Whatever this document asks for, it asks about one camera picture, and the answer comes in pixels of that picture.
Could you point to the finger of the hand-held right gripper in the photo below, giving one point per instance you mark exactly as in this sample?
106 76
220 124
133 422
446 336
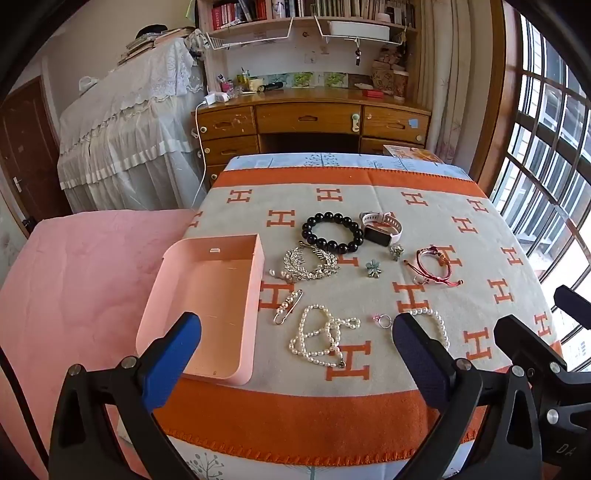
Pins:
575 304
521 337

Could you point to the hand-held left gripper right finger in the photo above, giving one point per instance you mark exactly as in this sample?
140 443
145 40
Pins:
420 355

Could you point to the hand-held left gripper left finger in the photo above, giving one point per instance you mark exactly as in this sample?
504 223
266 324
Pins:
178 350

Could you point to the pink storage box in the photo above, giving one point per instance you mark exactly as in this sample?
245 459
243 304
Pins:
212 295

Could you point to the blue flower brooch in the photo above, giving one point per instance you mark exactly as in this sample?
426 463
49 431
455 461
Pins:
372 269

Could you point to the white oval stone brooch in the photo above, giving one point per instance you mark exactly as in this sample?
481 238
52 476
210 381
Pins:
396 252

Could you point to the pearl pin brooch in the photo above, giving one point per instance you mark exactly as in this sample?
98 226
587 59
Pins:
288 304

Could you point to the white smart watch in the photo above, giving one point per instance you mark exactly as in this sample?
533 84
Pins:
381 234

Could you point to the silver rhinestone hair comb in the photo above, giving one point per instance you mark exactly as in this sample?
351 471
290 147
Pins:
300 265

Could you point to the orange and cream patterned blanket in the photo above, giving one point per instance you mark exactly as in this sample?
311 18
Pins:
461 277

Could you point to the barred window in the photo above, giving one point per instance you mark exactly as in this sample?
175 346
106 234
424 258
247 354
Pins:
531 129

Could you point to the orange magazine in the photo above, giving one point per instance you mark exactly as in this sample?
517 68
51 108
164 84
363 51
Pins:
411 152

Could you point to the lace covered piano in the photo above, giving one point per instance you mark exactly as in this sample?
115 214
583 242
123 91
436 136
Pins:
129 138

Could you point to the tree print tablecloth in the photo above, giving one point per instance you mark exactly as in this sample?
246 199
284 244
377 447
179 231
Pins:
323 160

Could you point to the teal drawer lock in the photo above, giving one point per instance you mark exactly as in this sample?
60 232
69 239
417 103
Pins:
355 123

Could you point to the floral curtain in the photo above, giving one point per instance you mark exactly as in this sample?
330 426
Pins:
452 92

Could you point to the white charger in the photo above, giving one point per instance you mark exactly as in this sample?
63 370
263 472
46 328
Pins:
216 98

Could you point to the brown wooden door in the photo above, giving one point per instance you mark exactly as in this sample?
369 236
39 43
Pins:
27 138

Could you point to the wooden desk with drawers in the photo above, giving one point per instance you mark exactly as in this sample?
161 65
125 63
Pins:
304 117

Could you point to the red flat case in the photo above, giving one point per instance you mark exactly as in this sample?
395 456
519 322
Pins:
373 93

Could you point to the pink pen cup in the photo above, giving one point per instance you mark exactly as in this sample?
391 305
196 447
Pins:
226 87

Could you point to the cream cup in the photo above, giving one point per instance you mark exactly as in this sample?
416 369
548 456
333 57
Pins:
255 85

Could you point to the green bottle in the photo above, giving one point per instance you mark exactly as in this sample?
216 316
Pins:
243 81

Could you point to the white bag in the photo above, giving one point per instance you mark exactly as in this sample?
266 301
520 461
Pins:
87 85

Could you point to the black flashlight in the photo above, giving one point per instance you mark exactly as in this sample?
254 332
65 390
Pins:
272 86

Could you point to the brown patterned bag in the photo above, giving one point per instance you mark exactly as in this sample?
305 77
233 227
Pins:
382 76

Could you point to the strip of green photo cards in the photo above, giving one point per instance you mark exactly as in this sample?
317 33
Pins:
302 79

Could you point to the hanging keys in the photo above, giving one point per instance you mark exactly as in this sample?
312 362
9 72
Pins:
358 55

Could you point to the stack of books on piano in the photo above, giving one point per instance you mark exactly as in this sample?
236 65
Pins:
138 46

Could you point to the patterned pouch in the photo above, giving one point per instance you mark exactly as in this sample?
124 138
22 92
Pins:
195 44

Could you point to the wooden bookshelf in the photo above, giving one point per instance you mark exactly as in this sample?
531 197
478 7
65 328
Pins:
272 50

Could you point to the black hat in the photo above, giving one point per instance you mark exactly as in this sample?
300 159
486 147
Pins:
152 30

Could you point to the white tray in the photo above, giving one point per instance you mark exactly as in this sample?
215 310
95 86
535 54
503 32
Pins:
360 28

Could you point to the row of books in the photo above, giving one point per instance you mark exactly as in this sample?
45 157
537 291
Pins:
226 14

